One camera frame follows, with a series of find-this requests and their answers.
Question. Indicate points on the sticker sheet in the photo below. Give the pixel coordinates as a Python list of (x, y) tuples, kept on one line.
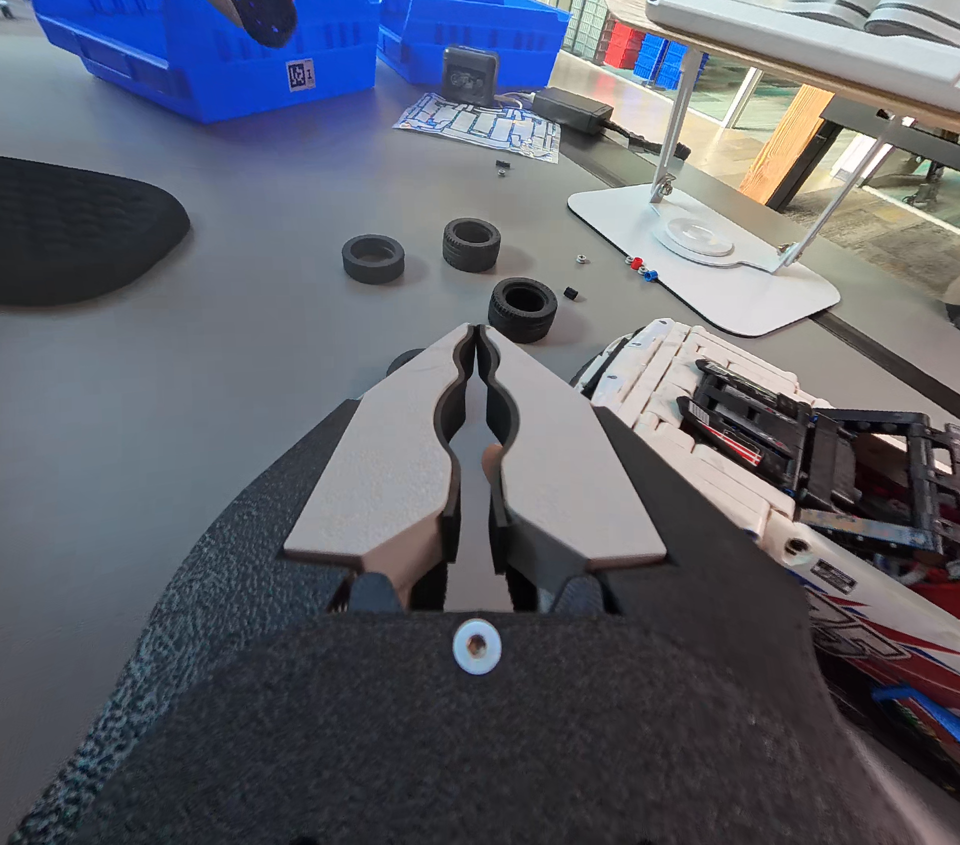
[(487, 129)]

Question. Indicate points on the black toy wheel rim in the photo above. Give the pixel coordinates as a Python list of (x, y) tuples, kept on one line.
[(266, 12)]

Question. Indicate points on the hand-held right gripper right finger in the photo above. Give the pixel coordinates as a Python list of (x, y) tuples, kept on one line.
[(577, 485)]

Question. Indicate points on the black rubber toy tyre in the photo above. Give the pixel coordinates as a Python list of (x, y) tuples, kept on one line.
[(352, 267), (501, 324), (405, 359), (454, 256)]

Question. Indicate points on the black small camera device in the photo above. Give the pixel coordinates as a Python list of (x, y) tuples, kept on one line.
[(469, 76)]

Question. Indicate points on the black textured pad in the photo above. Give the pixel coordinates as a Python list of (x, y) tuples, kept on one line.
[(75, 230)]

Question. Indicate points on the stack of red blue crates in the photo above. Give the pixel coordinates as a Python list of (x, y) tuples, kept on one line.
[(652, 57)]

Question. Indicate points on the blue plastic storage bin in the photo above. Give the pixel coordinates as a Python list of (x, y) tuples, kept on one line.
[(465, 27)]

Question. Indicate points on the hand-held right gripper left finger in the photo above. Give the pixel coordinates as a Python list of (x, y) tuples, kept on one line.
[(375, 477)]

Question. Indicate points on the toy brick race car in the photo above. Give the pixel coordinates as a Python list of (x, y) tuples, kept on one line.
[(675, 380)]

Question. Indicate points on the wooden pillar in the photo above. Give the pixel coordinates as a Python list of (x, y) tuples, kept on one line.
[(787, 147)]

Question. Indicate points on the white book stand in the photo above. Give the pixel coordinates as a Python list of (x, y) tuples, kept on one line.
[(750, 290)]

